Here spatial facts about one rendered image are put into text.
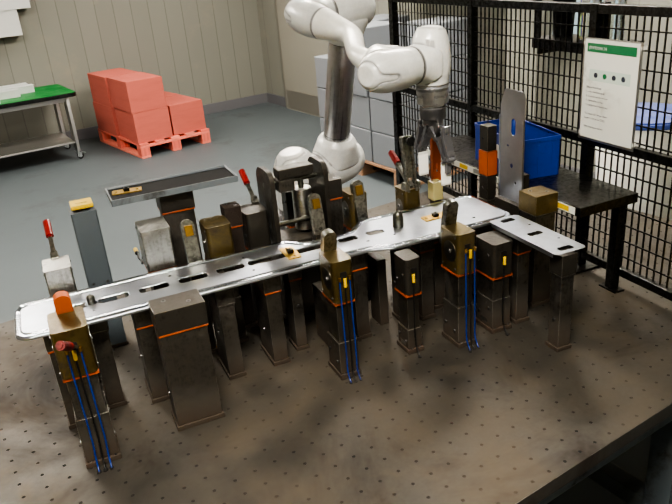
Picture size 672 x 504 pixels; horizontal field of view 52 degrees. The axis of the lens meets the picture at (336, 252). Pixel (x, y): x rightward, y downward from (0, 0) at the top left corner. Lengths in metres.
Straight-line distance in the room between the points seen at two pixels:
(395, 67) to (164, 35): 7.02
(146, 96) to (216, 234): 5.29
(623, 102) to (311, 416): 1.26
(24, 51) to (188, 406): 6.85
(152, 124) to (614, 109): 5.59
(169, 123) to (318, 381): 5.63
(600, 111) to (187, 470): 1.56
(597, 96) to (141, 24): 6.90
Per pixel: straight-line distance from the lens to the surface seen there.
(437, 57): 1.90
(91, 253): 2.09
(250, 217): 1.99
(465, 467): 1.59
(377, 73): 1.78
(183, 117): 7.37
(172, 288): 1.80
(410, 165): 2.16
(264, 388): 1.88
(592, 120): 2.30
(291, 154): 2.55
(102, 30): 8.48
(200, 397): 1.76
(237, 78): 9.10
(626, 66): 2.18
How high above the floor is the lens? 1.75
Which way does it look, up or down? 24 degrees down
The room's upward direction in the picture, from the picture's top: 5 degrees counter-clockwise
